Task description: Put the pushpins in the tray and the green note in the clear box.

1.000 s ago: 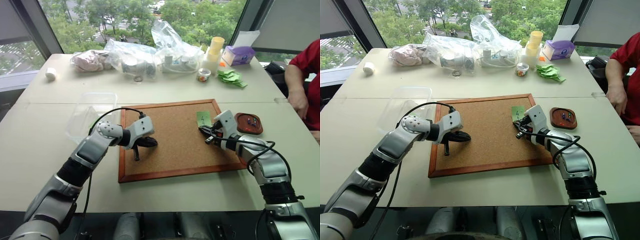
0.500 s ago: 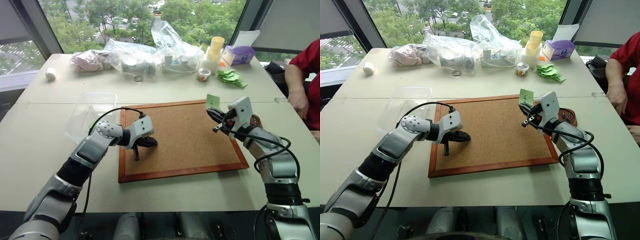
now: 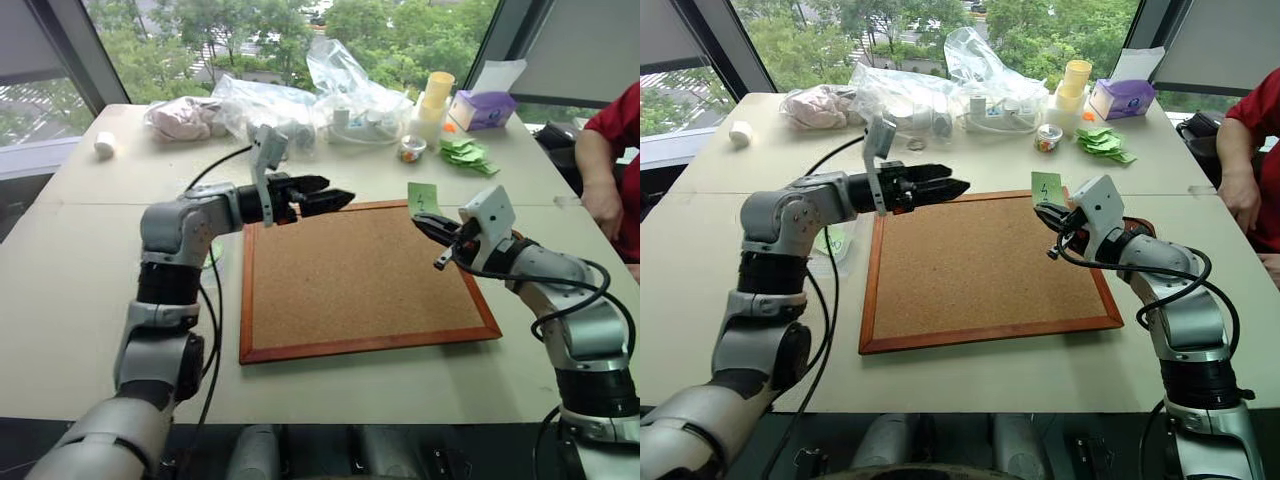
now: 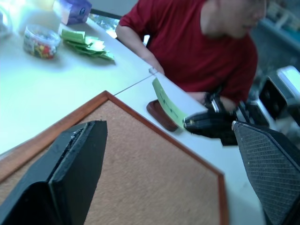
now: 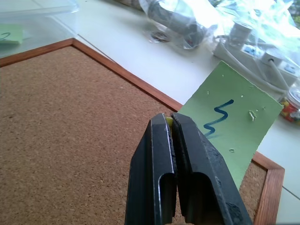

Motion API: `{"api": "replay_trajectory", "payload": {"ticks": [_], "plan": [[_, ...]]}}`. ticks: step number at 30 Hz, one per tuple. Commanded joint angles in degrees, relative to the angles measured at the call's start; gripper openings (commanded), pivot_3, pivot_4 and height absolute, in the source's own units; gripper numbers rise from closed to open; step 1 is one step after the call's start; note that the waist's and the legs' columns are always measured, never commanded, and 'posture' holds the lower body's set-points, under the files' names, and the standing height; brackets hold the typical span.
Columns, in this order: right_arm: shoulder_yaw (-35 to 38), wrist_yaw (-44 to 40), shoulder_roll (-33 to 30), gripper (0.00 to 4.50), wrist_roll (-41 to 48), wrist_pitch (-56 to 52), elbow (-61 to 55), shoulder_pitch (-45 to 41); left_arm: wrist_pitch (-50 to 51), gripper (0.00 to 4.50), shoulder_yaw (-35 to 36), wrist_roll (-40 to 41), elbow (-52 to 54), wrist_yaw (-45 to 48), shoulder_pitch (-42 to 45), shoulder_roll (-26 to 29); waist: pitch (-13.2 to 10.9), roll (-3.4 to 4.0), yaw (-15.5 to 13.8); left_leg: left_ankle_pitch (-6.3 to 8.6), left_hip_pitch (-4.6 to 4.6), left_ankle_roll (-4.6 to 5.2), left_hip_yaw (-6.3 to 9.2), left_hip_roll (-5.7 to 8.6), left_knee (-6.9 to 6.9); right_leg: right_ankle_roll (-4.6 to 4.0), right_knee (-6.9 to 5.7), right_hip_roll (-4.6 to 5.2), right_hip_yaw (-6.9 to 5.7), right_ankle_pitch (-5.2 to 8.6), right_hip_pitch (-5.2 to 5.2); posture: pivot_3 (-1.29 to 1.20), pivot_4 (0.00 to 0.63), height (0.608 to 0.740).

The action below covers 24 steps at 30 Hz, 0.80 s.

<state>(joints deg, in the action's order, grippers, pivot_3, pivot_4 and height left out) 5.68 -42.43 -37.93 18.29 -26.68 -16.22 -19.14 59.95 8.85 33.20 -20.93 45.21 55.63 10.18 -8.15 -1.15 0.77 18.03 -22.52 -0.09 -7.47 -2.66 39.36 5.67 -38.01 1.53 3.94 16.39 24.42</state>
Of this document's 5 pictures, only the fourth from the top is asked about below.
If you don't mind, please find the pile of green paper notes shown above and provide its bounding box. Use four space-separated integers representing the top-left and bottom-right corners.
60 28 115 61

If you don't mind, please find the person in red shirt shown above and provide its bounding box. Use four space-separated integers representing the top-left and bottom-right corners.
115 0 267 105

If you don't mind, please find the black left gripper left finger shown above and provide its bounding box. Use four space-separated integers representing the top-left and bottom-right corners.
0 120 108 225

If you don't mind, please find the green paper note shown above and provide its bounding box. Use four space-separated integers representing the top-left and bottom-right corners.
151 77 188 130

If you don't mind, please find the clear tub of coloured pushpins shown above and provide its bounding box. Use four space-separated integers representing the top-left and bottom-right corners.
22 23 61 60

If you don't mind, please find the purple tissue box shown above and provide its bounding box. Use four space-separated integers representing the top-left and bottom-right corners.
52 0 92 26

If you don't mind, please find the cork board with wooden frame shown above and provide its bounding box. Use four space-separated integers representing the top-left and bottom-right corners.
0 90 229 225

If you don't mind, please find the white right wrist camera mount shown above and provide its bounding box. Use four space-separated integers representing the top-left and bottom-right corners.
210 96 226 113

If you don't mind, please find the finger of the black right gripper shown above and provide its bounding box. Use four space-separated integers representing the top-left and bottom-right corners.
185 111 233 123
184 116 236 142

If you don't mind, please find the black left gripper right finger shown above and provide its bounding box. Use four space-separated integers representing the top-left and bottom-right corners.
231 120 300 225

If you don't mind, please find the brown wooden block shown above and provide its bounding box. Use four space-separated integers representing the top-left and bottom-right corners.
146 99 179 132

